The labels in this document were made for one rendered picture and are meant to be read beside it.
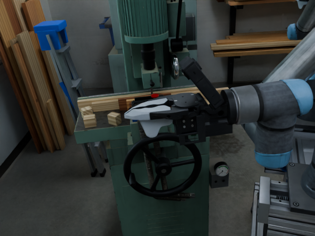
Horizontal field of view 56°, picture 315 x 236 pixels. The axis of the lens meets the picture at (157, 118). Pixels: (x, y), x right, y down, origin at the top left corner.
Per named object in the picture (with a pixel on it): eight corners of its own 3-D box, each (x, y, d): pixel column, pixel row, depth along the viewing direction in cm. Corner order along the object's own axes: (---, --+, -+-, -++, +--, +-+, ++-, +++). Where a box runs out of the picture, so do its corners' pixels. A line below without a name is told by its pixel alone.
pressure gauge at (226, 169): (215, 180, 130) (215, 166, 126) (213, 175, 133) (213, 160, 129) (229, 179, 130) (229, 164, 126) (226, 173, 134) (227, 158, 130)
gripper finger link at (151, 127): (128, 144, 57) (175, 137, 58) (123, 116, 55) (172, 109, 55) (128, 136, 60) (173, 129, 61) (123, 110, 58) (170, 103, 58)
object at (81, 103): (79, 111, 134) (77, 101, 132) (79, 109, 136) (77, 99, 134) (210, 97, 137) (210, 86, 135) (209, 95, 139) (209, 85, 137)
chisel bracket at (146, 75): (144, 92, 126) (142, 73, 122) (142, 80, 139) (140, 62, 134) (161, 90, 127) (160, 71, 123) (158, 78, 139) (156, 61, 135)
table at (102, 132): (72, 158, 113) (69, 144, 111) (82, 119, 140) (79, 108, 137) (228, 139, 117) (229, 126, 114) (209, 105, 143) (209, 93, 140)
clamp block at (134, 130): (131, 144, 113) (128, 124, 109) (131, 126, 125) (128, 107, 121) (170, 139, 114) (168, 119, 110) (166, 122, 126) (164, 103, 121)
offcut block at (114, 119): (108, 123, 122) (107, 114, 120) (113, 120, 125) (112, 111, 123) (116, 126, 120) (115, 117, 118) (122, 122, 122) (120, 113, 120)
